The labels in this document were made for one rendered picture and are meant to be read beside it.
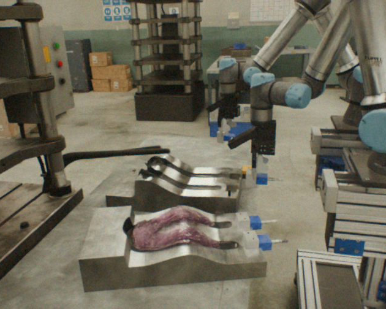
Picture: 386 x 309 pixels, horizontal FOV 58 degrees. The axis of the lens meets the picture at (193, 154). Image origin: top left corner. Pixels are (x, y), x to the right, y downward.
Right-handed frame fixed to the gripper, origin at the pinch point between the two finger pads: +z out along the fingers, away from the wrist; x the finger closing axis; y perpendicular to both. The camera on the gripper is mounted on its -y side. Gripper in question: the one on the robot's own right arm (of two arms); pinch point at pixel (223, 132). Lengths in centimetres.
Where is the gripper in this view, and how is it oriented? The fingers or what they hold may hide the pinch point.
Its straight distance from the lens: 171.6
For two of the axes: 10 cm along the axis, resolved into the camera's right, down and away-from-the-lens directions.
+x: 5.3, -3.3, 7.9
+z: 0.3, 9.3, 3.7
